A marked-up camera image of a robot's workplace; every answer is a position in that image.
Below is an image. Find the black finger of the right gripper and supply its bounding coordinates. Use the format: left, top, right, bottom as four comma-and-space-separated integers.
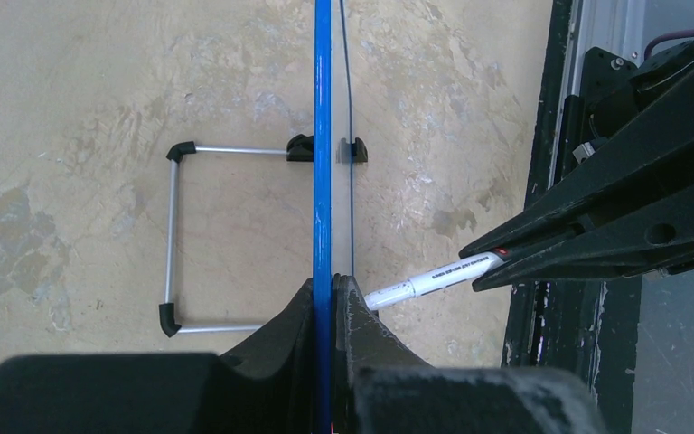
473, 185, 694, 292
460, 67, 694, 259

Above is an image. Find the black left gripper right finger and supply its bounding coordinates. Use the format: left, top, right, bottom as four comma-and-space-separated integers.
332, 275, 606, 433

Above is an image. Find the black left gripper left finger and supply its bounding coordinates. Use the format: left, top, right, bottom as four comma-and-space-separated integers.
0, 282, 314, 433

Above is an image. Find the white marker pen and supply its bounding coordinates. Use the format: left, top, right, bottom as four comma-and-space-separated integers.
364, 252, 504, 311

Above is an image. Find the blue framed whiteboard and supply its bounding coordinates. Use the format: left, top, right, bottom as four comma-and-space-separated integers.
313, 1, 354, 433

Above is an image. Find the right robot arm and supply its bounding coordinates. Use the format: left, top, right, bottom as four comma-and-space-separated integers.
461, 40, 694, 292

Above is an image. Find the whiteboard stand foot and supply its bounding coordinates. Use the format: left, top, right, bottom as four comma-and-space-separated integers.
336, 137, 369, 164

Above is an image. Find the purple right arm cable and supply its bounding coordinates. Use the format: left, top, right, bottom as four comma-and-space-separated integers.
642, 24, 694, 61

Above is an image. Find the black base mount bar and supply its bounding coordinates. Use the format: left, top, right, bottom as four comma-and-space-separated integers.
501, 0, 644, 434

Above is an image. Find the metal wire whiteboard stand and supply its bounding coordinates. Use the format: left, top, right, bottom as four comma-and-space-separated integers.
158, 140, 291, 338

